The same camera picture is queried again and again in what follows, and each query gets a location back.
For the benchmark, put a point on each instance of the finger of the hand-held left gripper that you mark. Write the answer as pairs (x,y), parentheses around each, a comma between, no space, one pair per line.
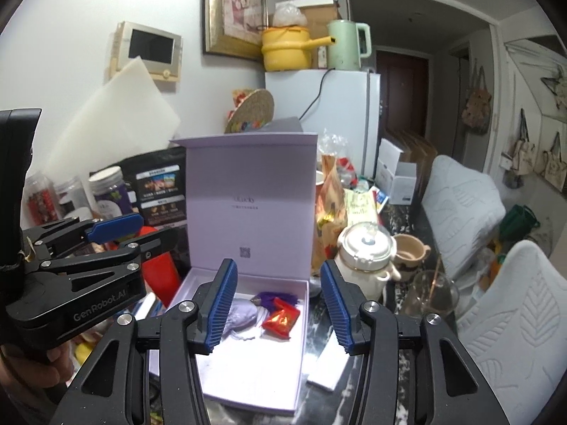
(116,226)
(153,243)

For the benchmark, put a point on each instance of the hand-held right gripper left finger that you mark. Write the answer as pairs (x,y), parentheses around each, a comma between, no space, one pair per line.
(219,305)

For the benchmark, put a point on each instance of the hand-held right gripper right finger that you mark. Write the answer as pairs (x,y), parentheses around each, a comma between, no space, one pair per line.
(336,307)

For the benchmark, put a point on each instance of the lavender soft pouch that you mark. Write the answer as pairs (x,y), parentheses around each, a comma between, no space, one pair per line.
(242,314)

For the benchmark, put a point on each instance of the shiny red packet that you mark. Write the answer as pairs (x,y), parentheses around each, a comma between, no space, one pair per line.
(280,321)

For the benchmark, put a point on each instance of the lavender cardboard box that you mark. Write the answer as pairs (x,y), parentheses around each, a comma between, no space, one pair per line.
(248,186)

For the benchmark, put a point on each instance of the person's left hand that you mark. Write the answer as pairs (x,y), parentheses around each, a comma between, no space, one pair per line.
(26,374)

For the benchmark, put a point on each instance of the red box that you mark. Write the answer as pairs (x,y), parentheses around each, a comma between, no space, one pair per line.
(161,274)

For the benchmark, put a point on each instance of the jar with purple label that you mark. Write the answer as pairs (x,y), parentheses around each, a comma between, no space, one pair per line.
(110,195)

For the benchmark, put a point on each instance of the purple tassel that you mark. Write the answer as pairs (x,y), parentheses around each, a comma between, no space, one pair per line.
(270,299)

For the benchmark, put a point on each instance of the dark clear jar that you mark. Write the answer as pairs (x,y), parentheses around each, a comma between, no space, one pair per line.
(73,195)

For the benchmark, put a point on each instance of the black snack bag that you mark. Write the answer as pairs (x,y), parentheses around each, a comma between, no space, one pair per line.
(159,190)

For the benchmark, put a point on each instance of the white paper packet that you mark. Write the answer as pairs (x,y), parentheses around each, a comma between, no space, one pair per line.
(328,363)

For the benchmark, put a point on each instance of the white ceramic lidded pot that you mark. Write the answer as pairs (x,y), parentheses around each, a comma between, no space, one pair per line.
(365,252)

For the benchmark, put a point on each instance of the jar with red contents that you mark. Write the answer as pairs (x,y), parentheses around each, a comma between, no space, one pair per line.
(40,201)

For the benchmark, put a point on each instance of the small cream pot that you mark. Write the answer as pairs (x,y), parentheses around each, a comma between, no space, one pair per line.
(409,252)

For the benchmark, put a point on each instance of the orange patterned snack bag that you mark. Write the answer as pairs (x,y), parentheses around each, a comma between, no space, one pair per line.
(330,212)

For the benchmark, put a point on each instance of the glass cup with stick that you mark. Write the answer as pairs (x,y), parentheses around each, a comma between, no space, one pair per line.
(432,294)

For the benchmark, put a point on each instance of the pale green paper bag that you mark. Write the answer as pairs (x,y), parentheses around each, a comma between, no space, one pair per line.
(361,210)

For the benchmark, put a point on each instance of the white foam board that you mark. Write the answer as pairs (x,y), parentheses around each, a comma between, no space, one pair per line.
(119,115)

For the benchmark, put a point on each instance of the clear bag with red items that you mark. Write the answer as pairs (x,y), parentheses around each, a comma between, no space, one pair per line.
(339,164)

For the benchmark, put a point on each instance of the white carton box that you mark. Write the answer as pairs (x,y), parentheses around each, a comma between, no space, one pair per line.
(394,172)

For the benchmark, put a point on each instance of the grey leaf-quilted chair cushion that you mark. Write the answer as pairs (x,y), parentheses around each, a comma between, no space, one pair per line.
(460,212)
(522,318)

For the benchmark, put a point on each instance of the round woven mat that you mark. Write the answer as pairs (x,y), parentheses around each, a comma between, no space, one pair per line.
(252,113)

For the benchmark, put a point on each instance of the flat cardboard boxes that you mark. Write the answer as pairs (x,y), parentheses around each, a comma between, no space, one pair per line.
(418,146)

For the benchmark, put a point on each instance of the white fridge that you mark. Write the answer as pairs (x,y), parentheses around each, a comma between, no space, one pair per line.
(345,110)

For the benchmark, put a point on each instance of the dark brown door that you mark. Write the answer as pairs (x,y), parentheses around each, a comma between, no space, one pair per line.
(403,93)

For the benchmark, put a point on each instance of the yellow enamel pot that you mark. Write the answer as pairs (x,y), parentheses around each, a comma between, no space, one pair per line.
(285,51)

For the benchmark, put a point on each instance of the beige tote bag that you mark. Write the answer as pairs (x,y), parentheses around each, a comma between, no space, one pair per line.
(551,166)
(525,155)

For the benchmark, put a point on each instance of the brown teddy bag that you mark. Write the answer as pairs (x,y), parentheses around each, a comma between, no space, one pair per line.
(476,106)

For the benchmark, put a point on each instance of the gold framed picture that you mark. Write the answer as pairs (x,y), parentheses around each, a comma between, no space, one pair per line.
(237,4)

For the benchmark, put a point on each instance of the pale green kettle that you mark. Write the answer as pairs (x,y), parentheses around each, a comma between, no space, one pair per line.
(345,46)

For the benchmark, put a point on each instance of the clear plastic bag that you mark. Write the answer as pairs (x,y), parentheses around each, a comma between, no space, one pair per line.
(288,15)

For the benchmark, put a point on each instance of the brown cardboard box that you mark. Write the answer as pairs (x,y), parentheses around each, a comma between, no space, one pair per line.
(319,20)

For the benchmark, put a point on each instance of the metal star decoration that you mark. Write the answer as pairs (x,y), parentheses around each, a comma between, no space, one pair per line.
(556,86)

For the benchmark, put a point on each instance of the wall intercom screen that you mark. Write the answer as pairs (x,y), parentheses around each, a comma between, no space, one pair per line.
(150,46)

